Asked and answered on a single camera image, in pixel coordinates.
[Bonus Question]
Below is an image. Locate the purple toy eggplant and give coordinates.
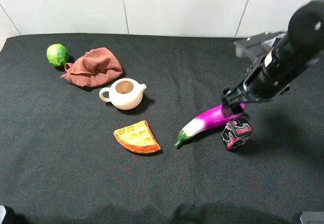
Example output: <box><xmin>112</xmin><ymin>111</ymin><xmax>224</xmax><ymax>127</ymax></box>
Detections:
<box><xmin>175</xmin><ymin>104</ymin><xmax>243</xmax><ymax>148</ymax></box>

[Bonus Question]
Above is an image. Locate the white ceramic teapot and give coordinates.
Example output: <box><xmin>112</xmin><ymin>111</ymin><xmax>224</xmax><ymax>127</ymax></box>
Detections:
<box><xmin>99</xmin><ymin>78</ymin><xmax>147</xmax><ymax>110</ymax></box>

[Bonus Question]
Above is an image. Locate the dark green table cloth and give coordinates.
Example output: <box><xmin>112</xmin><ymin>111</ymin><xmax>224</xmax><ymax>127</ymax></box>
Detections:
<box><xmin>1</xmin><ymin>34</ymin><xmax>323</xmax><ymax>223</ymax></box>

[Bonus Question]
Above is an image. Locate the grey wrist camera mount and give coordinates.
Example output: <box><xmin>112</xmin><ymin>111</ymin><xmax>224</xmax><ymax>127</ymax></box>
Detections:
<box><xmin>234</xmin><ymin>31</ymin><xmax>286</xmax><ymax>62</ymax></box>

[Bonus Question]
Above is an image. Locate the green lime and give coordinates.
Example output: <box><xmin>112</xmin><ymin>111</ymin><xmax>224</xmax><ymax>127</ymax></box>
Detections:
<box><xmin>46</xmin><ymin>43</ymin><xmax>69</xmax><ymax>67</ymax></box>

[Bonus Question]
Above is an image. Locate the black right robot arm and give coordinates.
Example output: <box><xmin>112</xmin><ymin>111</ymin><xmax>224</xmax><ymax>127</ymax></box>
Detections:
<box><xmin>221</xmin><ymin>0</ymin><xmax>323</xmax><ymax>117</ymax></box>

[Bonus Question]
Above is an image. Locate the black red patterned box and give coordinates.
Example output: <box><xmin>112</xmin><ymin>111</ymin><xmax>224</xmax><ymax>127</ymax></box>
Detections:
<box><xmin>221</xmin><ymin>116</ymin><xmax>254</xmax><ymax>151</ymax></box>

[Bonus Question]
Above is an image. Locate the toy waffle slice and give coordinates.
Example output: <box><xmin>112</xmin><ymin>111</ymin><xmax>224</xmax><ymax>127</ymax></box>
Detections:
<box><xmin>113</xmin><ymin>120</ymin><xmax>161</xmax><ymax>154</ymax></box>

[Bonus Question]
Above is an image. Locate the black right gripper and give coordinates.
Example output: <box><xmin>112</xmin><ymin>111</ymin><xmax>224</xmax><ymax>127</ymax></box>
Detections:
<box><xmin>221</xmin><ymin>65</ymin><xmax>263</xmax><ymax>116</ymax></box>

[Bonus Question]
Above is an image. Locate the brown cloth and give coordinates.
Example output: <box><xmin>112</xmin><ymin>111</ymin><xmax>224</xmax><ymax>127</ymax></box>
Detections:
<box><xmin>61</xmin><ymin>48</ymin><xmax>123</xmax><ymax>87</ymax></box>

